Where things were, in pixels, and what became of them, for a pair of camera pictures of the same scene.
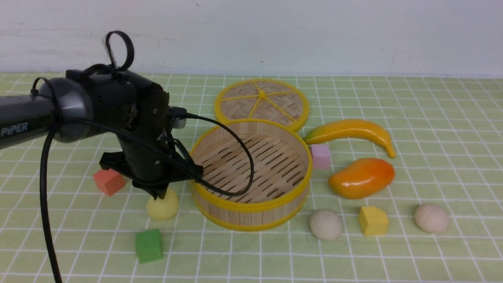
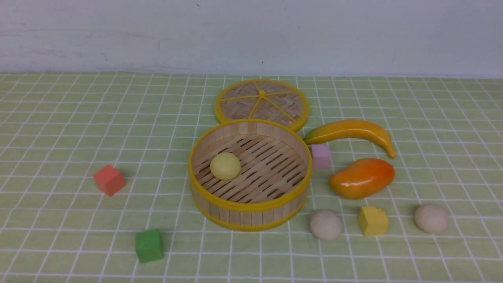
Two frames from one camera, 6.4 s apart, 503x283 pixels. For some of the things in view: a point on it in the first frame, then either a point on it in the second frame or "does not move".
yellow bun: x=164 y=208 to x=225 y=166
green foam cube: x=148 y=246 does not move
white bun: x=326 y=225 does not move
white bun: x=431 y=218 does not move
